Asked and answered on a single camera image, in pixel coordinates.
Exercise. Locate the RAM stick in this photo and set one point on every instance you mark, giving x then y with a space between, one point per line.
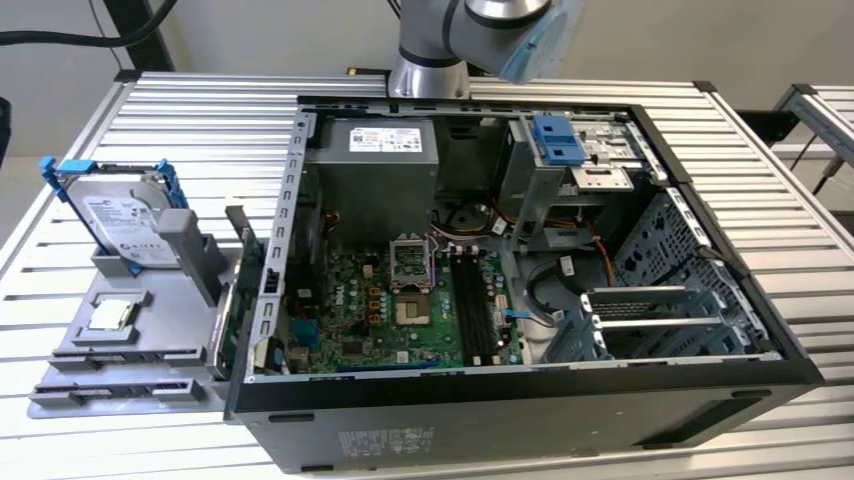
124 357
114 394

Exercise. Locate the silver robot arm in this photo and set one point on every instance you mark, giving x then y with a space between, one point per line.
481 30

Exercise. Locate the black RAM slot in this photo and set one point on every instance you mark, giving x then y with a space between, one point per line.
468 305
476 305
460 305
484 305

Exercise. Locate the grey power supply unit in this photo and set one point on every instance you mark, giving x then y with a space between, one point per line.
374 195

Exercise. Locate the CPU socket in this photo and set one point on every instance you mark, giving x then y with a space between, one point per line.
414 309

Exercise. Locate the grey metal drive cage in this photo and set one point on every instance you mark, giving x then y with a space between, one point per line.
535 190

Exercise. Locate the green motherboard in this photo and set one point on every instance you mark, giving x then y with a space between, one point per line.
354 345

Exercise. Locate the blue expansion slot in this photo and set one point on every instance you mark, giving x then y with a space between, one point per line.
394 366

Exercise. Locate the green graphics card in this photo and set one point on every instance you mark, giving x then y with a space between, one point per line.
244 300

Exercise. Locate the yellow black connector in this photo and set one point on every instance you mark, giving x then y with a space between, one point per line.
354 71

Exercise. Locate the grey metal disk bay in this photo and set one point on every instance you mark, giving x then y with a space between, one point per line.
641 324

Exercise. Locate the grey parts rack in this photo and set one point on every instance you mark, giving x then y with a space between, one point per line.
181 310

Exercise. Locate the black PC case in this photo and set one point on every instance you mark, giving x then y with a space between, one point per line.
535 430

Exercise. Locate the hard disk in blue carrier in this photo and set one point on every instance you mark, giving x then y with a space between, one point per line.
121 220

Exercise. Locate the silver CPU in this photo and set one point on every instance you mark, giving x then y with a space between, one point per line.
113 316

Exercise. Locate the metal slat side table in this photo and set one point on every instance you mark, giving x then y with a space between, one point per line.
828 110

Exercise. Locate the blue plastic drive bracket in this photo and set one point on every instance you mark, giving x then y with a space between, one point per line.
557 150

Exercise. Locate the black post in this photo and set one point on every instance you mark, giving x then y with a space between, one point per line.
154 55

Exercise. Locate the black metal bracket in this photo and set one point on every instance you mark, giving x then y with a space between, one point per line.
768 125

